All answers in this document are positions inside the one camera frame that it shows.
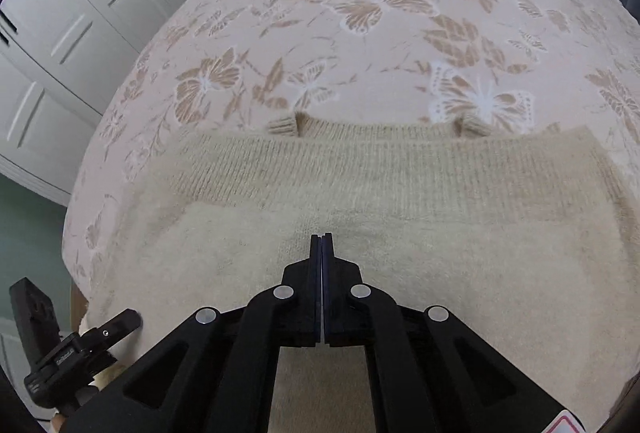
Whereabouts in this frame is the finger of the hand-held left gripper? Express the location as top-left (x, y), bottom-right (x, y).
top-left (81, 309), bottom-right (144, 350)

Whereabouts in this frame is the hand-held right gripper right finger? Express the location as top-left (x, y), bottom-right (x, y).
top-left (324, 234), bottom-right (584, 433)

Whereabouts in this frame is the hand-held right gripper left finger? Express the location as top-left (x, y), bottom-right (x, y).
top-left (65, 235), bottom-right (324, 433)

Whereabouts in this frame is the beige sweater with black hearts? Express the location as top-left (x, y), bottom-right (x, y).
top-left (82, 113), bottom-right (640, 433)

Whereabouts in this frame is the bed with pink floral sheet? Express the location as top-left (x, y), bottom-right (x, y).
top-left (60, 0), bottom-right (640, 314)

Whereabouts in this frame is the white wardrobe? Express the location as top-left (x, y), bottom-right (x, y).
top-left (0, 0), bottom-right (231, 208)

